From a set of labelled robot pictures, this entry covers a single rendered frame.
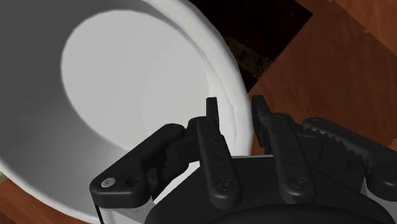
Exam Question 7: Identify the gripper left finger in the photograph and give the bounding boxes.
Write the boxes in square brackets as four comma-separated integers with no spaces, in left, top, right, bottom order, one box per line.
[89,97,243,211]

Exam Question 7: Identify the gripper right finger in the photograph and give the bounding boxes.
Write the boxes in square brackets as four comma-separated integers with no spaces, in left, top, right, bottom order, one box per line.
[251,95,397,204]

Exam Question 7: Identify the white bowl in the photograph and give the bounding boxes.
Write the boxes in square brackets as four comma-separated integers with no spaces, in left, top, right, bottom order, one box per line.
[0,0,255,224]

